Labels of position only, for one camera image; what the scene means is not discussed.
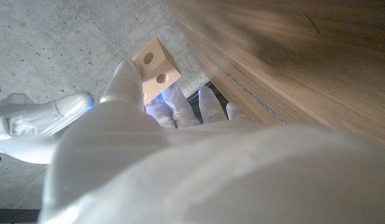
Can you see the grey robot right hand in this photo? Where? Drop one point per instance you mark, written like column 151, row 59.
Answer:
column 30, row 124

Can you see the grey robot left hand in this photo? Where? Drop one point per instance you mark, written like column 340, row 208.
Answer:
column 211, row 174

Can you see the wooden block with holes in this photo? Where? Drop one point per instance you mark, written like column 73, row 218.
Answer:
column 158, row 68

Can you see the grey tape outline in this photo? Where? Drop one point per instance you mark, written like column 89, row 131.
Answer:
column 248, row 93

